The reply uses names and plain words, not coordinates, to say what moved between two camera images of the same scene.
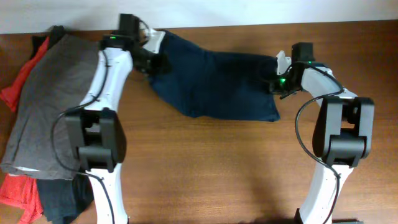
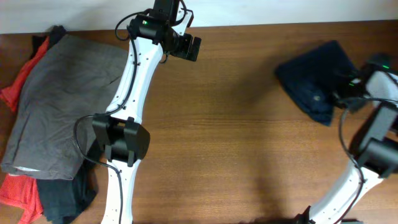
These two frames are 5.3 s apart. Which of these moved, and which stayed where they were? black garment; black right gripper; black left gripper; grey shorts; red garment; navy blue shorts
Moved: black left gripper; navy blue shorts; black right gripper
Stayed: red garment; grey shorts; black garment
